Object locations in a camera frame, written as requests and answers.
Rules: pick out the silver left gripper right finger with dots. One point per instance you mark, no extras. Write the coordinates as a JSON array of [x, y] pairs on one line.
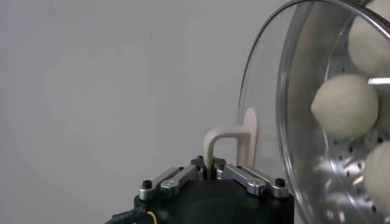
[[243, 178]]

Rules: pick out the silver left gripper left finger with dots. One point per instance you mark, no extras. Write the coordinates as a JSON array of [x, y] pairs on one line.
[[176, 181]]

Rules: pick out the white steamed baozi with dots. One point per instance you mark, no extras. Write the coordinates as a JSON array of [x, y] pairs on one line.
[[370, 45], [345, 105], [379, 176]]

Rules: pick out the stainless steel steamer basket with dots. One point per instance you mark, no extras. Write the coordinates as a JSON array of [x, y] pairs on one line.
[[304, 61]]

